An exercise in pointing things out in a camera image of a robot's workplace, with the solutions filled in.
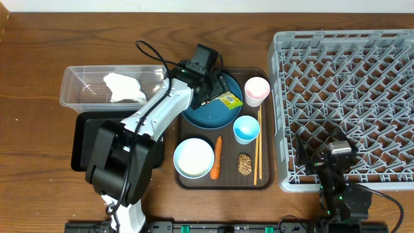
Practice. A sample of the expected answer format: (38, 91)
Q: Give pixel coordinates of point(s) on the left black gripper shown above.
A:
(209, 87)

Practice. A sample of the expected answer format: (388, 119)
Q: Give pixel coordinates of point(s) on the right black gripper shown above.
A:
(319, 161)

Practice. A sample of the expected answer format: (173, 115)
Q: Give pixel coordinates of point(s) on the yellow green snack wrapper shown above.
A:
(230, 100)

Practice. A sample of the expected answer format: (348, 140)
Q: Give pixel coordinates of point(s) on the light blue rice bowl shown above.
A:
(193, 158)

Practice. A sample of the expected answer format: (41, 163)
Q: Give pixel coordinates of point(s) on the white napkin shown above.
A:
(124, 88)

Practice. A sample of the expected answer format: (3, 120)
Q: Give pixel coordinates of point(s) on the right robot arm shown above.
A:
(345, 204)

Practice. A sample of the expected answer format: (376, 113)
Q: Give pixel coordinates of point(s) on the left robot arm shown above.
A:
(133, 138)

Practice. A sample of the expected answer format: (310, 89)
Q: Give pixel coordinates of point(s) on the grey dishwasher rack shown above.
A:
(359, 81)

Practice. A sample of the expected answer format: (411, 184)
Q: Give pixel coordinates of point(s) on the dark blue plate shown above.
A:
(213, 115)

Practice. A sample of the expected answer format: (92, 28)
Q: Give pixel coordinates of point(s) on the pink cup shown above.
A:
(256, 90)

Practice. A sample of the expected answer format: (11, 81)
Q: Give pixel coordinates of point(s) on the light blue cup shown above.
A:
(246, 129)

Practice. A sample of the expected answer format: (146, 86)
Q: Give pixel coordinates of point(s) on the wooden chopstick left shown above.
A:
(256, 153)

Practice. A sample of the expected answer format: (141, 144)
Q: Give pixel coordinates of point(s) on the brown serving tray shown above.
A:
(230, 178)

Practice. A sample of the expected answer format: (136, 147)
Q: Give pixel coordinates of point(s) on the brown textured food piece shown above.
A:
(244, 164)

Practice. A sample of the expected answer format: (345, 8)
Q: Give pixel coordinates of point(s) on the orange carrot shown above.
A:
(216, 168)

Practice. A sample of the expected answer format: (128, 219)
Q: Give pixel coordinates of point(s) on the black tray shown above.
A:
(86, 130)

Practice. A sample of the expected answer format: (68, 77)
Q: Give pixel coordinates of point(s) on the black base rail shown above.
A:
(169, 227)

